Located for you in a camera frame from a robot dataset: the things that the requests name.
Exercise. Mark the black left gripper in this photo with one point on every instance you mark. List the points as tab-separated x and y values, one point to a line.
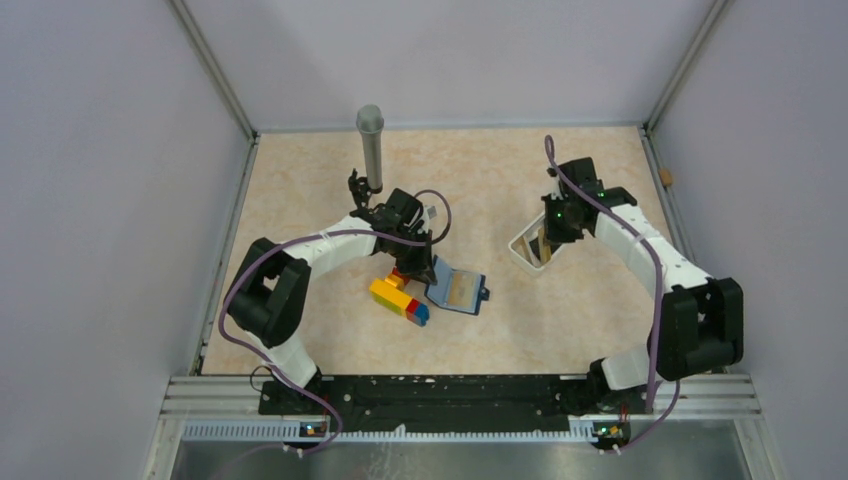
421	267

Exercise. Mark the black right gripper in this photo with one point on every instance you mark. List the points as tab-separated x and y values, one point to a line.
553	234

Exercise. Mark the gold credit card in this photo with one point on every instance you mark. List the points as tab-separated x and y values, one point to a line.
544	247
463	290

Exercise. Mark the dark blue card holder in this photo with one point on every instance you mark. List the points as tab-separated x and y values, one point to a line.
437	294

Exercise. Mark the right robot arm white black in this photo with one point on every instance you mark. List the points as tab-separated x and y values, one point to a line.
697	322

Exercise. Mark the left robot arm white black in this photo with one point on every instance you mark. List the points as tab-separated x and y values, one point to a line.
268	294

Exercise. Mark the white card tray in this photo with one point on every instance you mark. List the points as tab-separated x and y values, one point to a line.
523	248

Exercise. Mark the red yellow toy brick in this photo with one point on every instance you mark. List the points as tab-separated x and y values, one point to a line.
397	280

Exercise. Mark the red blue toy brick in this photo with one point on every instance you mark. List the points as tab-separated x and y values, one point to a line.
417	313

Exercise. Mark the yellow green toy brick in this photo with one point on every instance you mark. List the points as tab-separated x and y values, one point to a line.
390	297

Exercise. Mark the small brown cork piece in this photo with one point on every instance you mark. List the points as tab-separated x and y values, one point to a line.
666	178

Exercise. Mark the black mini tripod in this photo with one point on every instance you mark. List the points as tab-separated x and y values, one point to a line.
362	194

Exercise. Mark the grey microphone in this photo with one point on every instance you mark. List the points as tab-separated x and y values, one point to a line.
370	124

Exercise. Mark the aluminium frame rail right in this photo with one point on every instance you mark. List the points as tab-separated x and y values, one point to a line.
662	134

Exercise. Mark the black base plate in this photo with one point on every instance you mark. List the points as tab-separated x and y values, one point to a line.
450	403

